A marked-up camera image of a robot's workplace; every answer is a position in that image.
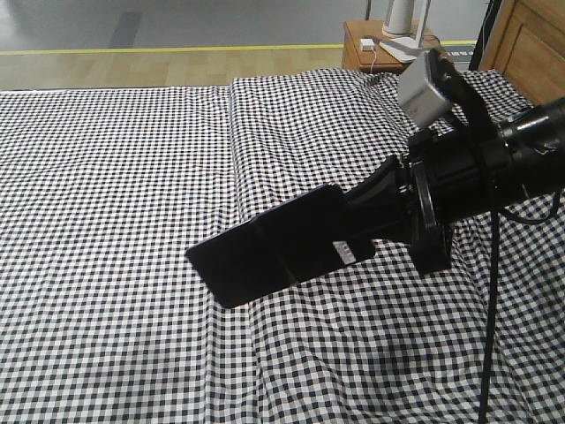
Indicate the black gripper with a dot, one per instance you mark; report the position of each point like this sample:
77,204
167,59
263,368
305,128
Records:
453,177

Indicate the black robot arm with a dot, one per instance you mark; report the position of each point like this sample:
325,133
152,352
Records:
535,136

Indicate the black white checkered bed sheet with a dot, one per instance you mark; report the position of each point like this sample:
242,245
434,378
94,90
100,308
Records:
103,319

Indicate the white lamp base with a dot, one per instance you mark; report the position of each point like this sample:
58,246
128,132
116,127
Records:
405,49

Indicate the wooden nightstand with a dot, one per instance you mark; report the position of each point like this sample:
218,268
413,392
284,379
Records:
369,62

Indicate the white charger adapter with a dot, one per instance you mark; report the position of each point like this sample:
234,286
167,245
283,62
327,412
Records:
366,44

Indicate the white cylindrical device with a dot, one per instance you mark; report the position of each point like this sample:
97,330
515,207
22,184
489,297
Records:
398,20

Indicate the wooden headboard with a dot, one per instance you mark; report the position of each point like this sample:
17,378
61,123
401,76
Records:
527,46

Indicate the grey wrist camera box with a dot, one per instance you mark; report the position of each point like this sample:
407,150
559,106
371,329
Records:
418,92

